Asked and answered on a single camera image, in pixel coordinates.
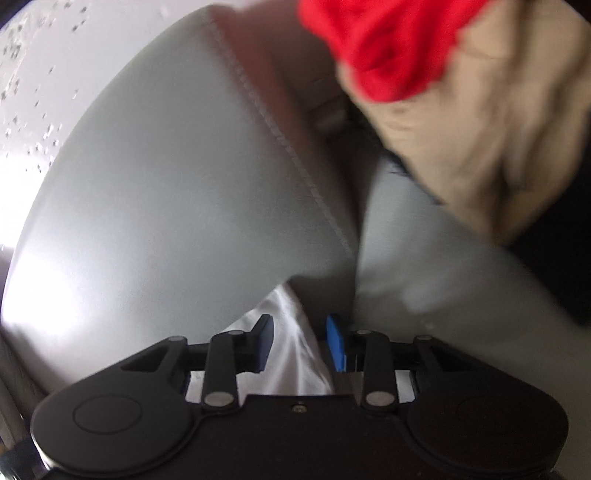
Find white t-shirt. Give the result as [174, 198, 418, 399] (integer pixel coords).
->
[184, 281, 415, 405]

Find grey sofa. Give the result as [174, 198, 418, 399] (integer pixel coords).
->
[2, 6, 358, 392]

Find black folded garments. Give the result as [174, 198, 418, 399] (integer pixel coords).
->
[348, 106, 590, 329]

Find beige folded garment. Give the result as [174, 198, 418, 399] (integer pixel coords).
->
[338, 1, 590, 244]

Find red folded garment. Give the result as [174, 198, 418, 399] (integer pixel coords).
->
[297, 0, 487, 103]

